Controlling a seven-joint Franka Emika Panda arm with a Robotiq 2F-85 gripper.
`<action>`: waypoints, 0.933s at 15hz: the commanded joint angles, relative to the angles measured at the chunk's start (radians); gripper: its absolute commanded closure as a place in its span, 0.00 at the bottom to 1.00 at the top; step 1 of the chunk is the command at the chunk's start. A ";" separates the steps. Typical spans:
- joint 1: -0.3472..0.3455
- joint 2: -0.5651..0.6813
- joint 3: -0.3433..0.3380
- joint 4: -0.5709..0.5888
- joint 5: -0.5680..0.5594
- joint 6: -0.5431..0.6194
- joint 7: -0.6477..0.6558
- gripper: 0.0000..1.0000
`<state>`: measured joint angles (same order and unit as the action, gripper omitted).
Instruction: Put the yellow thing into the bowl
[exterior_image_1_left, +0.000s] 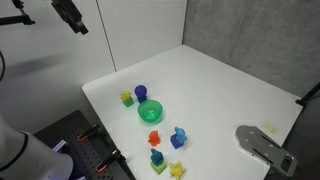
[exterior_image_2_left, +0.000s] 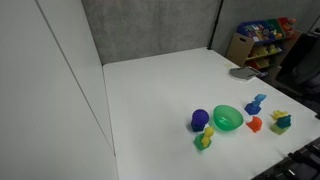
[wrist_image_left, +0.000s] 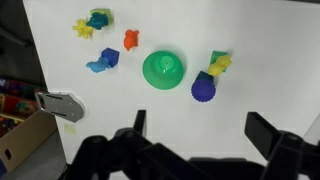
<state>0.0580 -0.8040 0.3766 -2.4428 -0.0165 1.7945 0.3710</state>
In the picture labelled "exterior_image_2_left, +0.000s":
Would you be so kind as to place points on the yellow star-shaped toy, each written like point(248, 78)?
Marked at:
point(278, 114)

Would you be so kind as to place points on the grey flat device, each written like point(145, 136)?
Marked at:
point(243, 73)

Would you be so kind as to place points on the purple spiky ball figure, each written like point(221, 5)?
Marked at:
point(200, 117)

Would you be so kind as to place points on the light blue toy figure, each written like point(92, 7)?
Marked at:
point(258, 99)

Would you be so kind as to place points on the yellow bear figure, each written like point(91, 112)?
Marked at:
point(208, 133)

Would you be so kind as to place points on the black office chair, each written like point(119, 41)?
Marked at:
point(299, 72)

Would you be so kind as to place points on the green translucent plastic bowl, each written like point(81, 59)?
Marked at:
point(227, 118)

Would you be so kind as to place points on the lime green cube block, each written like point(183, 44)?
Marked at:
point(277, 130)

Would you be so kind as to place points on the dark blue cube block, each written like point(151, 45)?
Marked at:
point(197, 127)

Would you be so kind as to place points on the orange toy figure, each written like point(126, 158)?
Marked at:
point(255, 124)

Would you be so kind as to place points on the colourful toy storage shelf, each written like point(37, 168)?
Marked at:
point(263, 45)

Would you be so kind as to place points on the teal toy figure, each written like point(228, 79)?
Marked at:
point(284, 122)

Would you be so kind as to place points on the blue square block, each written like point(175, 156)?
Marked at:
point(252, 110)

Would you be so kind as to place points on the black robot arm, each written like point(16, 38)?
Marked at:
point(303, 164)

